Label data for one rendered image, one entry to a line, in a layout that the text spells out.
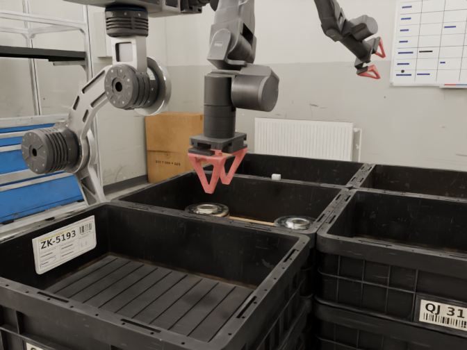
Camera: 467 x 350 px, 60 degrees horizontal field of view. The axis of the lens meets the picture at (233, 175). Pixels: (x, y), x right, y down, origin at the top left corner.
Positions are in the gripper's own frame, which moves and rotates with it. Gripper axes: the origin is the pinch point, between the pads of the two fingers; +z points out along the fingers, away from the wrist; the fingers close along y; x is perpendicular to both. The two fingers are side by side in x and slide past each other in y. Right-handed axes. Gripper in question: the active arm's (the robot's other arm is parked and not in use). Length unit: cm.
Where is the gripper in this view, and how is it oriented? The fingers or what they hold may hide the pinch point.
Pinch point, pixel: (217, 183)
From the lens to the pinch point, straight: 74.6
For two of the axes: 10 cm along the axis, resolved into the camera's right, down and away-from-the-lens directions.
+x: -8.9, -1.7, 4.3
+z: -0.4, 9.6, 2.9
